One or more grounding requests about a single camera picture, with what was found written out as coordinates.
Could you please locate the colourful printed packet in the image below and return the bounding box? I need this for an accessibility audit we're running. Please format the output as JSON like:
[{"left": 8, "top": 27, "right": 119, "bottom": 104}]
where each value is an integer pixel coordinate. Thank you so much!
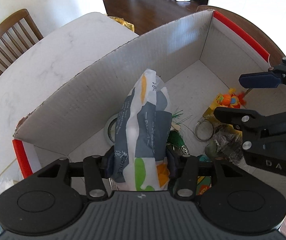
[{"left": 195, "top": 176, "right": 213, "bottom": 197}]

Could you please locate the clear bag of dark tea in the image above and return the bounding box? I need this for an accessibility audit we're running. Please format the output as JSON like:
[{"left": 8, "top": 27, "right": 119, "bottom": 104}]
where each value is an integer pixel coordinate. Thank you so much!
[{"left": 205, "top": 127, "right": 246, "bottom": 165}]

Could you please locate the green tassel ornament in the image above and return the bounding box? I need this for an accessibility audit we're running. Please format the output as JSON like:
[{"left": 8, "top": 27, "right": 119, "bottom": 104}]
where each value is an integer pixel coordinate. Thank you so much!
[{"left": 167, "top": 109, "right": 193, "bottom": 155}]

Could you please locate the yellow plastic bag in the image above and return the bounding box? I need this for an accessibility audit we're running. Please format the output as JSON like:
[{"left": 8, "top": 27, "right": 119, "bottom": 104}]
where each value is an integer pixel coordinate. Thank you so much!
[{"left": 108, "top": 16, "right": 135, "bottom": 32}]

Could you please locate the yellow rectangular box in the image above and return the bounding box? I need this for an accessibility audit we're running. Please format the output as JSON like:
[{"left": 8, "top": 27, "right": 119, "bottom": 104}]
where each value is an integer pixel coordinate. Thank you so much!
[{"left": 202, "top": 94, "right": 245, "bottom": 132}]

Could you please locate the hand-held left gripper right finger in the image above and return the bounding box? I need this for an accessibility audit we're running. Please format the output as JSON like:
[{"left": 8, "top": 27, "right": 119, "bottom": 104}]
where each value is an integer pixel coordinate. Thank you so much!
[{"left": 165, "top": 147, "right": 245, "bottom": 201}]

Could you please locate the tissue pack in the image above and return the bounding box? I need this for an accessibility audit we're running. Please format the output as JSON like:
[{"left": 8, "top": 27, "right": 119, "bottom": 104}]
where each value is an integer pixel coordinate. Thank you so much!
[{"left": 110, "top": 69, "right": 173, "bottom": 192}]

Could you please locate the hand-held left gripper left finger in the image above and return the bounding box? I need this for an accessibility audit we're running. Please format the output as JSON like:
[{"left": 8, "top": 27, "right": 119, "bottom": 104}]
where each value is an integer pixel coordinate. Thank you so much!
[{"left": 34, "top": 151, "right": 114, "bottom": 201}]

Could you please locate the white tape roll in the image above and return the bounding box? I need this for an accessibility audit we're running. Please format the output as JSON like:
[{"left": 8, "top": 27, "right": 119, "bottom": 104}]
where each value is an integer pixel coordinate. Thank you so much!
[{"left": 104, "top": 114, "right": 119, "bottom": 145}]

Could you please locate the metal key ring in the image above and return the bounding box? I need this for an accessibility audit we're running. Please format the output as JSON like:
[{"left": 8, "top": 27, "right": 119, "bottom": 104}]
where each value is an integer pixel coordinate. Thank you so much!
[{"left": 195, "top": 120, "right": 213, "bottom": 142}]

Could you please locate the wooden chair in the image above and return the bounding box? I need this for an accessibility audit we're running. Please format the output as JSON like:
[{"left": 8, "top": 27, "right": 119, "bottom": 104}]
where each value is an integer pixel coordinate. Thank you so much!
[{"left": 0, "top": 8, "right": 44, "bottom": 77}]

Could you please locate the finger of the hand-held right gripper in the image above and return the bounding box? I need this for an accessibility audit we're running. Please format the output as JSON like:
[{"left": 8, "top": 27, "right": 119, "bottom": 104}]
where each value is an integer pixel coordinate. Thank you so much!
[
  {"left": 238, "top": 55, "right": 286, "bottom": 90},
  {"left": 213, "top": 106, "right": 286, "bottom": 153}
]

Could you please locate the red cardboard box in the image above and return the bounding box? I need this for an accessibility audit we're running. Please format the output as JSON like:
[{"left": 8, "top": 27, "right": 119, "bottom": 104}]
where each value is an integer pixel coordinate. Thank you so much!
[{"left": 12, "top": 9, "right": 286, "bottom": 205}]

